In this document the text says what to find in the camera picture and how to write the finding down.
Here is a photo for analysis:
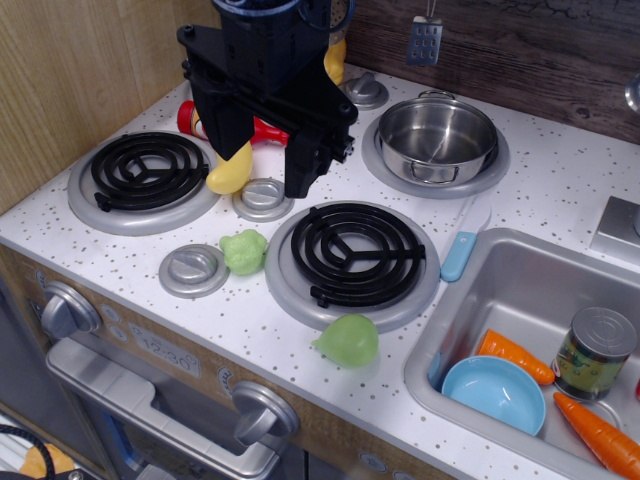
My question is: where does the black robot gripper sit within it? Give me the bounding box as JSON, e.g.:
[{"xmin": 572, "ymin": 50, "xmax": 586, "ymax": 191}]
[{"xmin": 177, "ymin": 1, "xmax": 357, "ymax": 198}]

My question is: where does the stainless steel pot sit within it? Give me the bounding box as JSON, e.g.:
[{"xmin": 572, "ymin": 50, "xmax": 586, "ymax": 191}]
[{"xmin": 377, "ymin": 92, "xmax": 498, "ymax": 188}]

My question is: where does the red toy ketchup bottle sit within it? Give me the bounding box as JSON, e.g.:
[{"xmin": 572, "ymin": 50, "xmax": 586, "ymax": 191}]
[{"xmin": 177, "ymin": 100, "xmax": 289, "ymax": 147}]

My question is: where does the yellow toy banana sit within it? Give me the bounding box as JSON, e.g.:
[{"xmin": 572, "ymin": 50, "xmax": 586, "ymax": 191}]
[{"xmin": 206, "ymin": 142, "xmax": 253, "ymax": 195}]

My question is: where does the grey stove top knob middle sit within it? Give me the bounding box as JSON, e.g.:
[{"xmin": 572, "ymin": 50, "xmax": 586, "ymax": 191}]
[{"xmin": 232, "ymin": 178, "xmax": 295, "ymax": 223}]

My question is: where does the green toy lettuce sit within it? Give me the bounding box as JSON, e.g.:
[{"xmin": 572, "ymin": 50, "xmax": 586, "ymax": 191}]
[{"xmin": 219, "ymin": 229, "xmax": 267, "ymax": 276}]

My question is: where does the front left black burner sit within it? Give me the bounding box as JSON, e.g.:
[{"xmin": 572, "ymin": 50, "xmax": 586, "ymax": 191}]
[{"xmin": 89, "ymin": 131, "xmax": 209, "ymax": 212}]

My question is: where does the black burner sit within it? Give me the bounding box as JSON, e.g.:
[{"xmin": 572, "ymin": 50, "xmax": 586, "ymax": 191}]
[
  {"xmin": 290, "ymin": 202, "xmax": 427, "ymax": 308},
  {"xmin": 89, "ymin": 131, "xmax": 209, "ymax": 212}
]

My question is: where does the front right black burner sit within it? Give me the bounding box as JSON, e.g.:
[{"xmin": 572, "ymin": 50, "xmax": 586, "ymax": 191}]
[{"xmin": 290, "ymin": 202, "xmax": 427, "ymax": 308}]

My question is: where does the grey stove top knob front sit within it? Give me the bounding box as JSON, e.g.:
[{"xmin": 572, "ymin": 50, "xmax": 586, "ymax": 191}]
[{"xmin": 159, "ymin": 244, "xmax": 229, "ymax": 299}]

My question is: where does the hanging metal spatula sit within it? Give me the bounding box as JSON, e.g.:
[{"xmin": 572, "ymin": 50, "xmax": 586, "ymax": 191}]
[{"xmin": 405, "ymin": 0, "xmax": 444, "ymax": 66}]

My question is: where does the green toy pear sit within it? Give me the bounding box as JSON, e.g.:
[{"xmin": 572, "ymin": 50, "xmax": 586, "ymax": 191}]
[{"xmin": 311, "ymin": 314, "xmax": 379, "ymax": 368}]

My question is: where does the left oven dial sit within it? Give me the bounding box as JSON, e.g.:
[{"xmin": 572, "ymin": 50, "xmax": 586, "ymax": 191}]
[{"xmin": 41, "ymin": 281, "xmax": 102, "ymax": 339}]

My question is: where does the oven dial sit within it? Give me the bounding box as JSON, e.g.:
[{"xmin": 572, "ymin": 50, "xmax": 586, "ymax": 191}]
[
  {"xmin": 41, "ymin": 281, "xmax": 102, "ymax": 339},
  {"xmin": 232, "ymin": 380, "xmax": 300, "ymax": 447}
]

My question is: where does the right oven dial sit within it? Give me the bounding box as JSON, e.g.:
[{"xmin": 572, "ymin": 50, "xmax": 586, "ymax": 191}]
[{"xmin": 232, "ymin": 380, "xmax": 300, "ymax": 447}]

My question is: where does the silver toy sink basin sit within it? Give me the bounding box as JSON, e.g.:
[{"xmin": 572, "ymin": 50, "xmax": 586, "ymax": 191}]
[{"xmin": 404, "ymin": 229, "xmax": 639, "ymax": 479}]

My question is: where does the orange toy carrot upper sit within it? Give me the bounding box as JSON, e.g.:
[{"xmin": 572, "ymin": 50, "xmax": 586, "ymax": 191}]
[{"xmin": 475, "ymin": 329, "xmax": 556, "ymax": 386}]

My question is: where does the orange toy carrot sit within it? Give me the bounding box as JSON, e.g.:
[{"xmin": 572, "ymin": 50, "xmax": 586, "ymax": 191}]
[
  {"xmin": 475, "ymin": 329, "xmax": 556, "ymax": 386},
  {"xmin": 553, "ymin": 392, "xmax": 639, "ymax": 479}
]

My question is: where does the light blue bowl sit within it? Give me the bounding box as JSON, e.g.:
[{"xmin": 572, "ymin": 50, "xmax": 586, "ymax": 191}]
[{"xmin": 441, "ymin": 356, "xmax": 546, "ymax": 436}]

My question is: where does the silver faucet base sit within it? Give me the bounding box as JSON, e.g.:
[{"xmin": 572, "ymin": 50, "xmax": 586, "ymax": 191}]
[{"xmin": 590, "ymin": 196, "xmax": 639, "ymax": 265}]

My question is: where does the toy tin can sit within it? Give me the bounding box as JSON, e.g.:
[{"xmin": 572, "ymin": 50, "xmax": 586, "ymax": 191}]
[{"xmin": 551, "ymin": 307, "xmax": 638, "ymax": 401}]

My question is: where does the orange object bottom left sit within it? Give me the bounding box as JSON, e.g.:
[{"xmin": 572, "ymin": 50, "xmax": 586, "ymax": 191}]
[{"xmin": 19, "ymin": 443, "xmax": 75, "ymax": 479}]

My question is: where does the orange toy carrot lower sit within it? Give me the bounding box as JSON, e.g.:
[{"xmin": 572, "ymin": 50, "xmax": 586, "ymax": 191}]
[{"xmin": 553, "ymin": 392, "xmax": 639, "ymax": 479}]

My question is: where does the white cutting board blue handle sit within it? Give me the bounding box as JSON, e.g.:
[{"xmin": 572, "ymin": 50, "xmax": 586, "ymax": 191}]
[{"xmin": 440, "ymin": 193, "xmax": 492, "ymax": 283}]

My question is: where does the silver oven door handle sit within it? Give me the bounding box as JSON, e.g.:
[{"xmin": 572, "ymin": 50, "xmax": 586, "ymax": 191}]
[{"xmin": 46, "ymin": 338, "xmax": 280, "ymax": 479}]

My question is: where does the black cable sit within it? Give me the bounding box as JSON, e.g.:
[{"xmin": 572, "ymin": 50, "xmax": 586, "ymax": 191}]
[{"xmin": 0, "ymin": 423, "xmax": 57, "ymax": 478}]

